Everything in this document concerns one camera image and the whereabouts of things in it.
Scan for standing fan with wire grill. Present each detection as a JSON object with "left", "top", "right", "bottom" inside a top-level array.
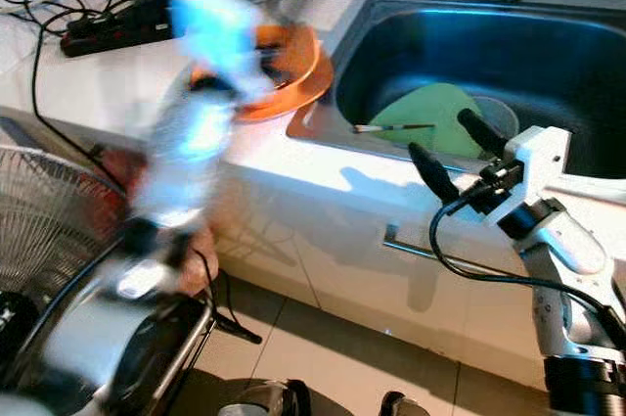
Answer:
[{"left": 0, "top": 147, "right": 263, "bottom": 348}]

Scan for white kitchen base cabinet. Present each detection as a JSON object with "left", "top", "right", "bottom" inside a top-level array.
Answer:
[{"left": 0, "top": 117, "right": 626, "bottom": 388}]

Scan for thin wooden chopstick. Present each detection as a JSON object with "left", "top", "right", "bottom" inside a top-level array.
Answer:
[{"left": 352, "top": 122, "right": 436, "bottom": 134}]

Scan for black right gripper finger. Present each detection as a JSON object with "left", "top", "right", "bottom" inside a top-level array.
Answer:
[
  {"left": 408, "top": 142, "right": 466, "bottom": 204},
  {"left": 457, "top": 108, "right": 510, "bottom": 155}
]

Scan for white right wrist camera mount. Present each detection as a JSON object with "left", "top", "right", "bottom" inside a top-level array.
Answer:
[{"left": 489, "top": 125, "right": 573, "bottom": 226}]

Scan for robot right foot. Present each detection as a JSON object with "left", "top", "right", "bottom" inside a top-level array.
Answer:
[{"left": 377, "top": 392, "right": 431, "bottom": 416}]

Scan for long metal cabinet handle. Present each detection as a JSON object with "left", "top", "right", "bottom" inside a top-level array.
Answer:
[{"left": 381, "top": 225, "right": 529, "bottom": 280}]

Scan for green plastic plate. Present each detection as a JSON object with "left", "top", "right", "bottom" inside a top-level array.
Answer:
[{"left": 357, "top": 83, "right": 485, "bottom": 158}]

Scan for stainless steel sink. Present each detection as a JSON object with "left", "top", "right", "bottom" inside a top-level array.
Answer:
[{"left": 289, "top": 0, "right": 626, "bottom": 192}]

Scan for orange plastic plate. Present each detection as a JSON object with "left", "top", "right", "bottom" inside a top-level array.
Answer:
[{"left": 191, "top": 24, "right": 335, "bottom": 123}]

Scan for black power strip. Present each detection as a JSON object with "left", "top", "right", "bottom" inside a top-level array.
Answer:
[{"left": 61, "top": 10, "right": 172, "bottom": 58}]

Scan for black power strip cord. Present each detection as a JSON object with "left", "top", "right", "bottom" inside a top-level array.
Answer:
[{"left": 29, "top": 15, "right": 107, "bottom": 192}]

